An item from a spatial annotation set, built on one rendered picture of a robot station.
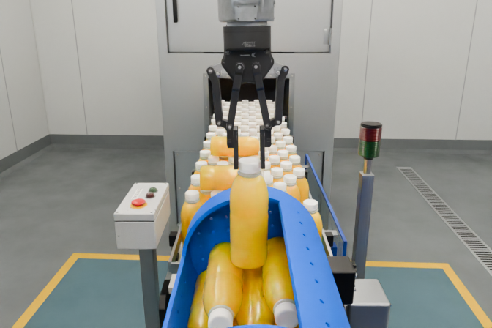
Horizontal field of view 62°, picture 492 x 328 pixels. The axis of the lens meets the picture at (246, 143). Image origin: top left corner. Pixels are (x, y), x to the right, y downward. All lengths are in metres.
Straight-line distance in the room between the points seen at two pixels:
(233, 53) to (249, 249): 0.34
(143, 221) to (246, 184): 0.43
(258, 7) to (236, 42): 0.06
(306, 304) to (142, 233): 0.61
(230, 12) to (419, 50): 4.67
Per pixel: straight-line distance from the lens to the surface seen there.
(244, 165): 0.69
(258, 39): 0.63
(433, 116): 5.43
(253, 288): 0.78
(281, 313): 0.68
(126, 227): 1.07
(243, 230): 0.72
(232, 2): 0.63
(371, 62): 5.09
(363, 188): 1.32
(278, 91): 0.67
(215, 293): 0.71
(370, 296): 1.19
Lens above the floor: 1.55
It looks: 17 degrees down
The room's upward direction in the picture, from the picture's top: straight up
